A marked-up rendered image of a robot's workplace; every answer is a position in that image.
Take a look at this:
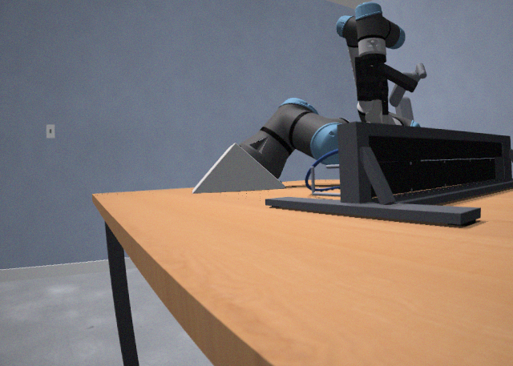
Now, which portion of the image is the dark blue cable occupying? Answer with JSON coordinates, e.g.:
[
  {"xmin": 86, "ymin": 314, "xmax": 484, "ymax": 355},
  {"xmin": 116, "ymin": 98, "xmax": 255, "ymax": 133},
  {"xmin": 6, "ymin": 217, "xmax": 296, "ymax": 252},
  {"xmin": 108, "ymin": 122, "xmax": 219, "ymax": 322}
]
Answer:
[{"xmin": 305, "ymin": 149, "xmax": 340, "ymax": 191}]

